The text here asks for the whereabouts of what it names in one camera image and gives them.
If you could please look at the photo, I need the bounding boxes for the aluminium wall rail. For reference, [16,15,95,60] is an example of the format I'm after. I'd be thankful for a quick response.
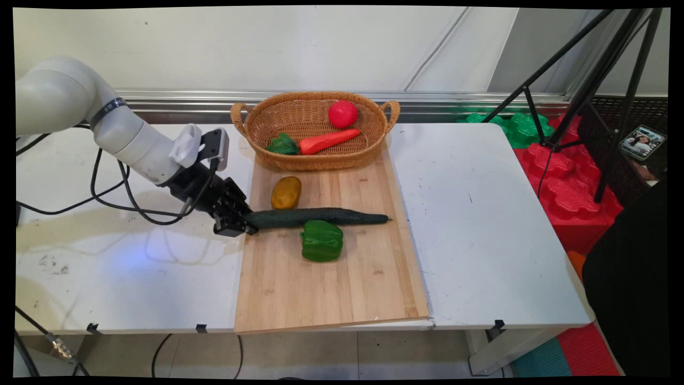
[115,89,570,125]

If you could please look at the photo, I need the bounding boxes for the orange carrot with green top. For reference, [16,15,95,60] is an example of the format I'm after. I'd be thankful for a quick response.
[266,128,362,156]

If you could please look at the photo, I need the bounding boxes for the red floor mat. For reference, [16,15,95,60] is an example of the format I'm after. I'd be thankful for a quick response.
[558,321,621,377]

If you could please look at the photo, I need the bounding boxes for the green foam block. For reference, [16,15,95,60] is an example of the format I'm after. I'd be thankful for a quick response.
[457,111,556,149]

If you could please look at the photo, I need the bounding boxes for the black tripod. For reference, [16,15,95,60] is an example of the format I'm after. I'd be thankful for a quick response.
[481,8,669,205]

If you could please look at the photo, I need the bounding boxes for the person in black clothes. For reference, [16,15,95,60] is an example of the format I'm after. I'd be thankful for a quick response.
[582,171,670,378]

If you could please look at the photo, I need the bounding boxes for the green bell pepper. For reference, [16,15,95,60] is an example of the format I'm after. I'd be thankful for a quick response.
[300,220,344,263]

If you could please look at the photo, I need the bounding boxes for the red toy tomato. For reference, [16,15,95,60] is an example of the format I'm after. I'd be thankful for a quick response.
[328,100,359,129]

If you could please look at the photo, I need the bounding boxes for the brown toy potato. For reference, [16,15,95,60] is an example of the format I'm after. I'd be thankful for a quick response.
[271,176,302,211]

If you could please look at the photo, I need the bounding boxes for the teal floor mat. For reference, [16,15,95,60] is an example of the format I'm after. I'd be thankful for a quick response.
[510,336,573,378]

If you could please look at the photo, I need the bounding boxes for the woven wicker basket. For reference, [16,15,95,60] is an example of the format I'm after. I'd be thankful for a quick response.
[230,91,401,172]

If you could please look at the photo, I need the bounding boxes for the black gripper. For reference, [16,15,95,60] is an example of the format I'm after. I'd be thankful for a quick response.
[159,159,259,237]

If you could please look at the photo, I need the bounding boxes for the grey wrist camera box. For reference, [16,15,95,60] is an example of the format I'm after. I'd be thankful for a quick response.
[200,128,230,172]

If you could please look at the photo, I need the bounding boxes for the cable with metal connector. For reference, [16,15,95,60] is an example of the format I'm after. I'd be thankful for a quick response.
[15,305,91,376]

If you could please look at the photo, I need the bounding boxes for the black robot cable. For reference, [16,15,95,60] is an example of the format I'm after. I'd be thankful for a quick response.
[15,124,221,226]

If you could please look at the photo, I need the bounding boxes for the long dark green cucumber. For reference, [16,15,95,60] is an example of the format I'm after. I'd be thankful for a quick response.
[246,207,393,231]

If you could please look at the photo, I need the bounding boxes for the black mesh panel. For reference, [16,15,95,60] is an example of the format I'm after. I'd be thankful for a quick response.
[577,96,669,182]

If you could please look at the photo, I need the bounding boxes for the red foam blocks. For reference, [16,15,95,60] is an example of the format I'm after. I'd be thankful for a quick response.
[513,114,626,256]

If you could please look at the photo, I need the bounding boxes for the wooden cutting board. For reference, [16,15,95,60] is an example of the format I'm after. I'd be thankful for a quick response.
[234,142,430,335]

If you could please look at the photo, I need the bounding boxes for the white table leg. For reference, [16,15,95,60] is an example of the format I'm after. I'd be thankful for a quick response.
[465,325,567,376]

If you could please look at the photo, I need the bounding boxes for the smartphone on tripod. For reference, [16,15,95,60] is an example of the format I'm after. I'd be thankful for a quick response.
[620,125,667,161]

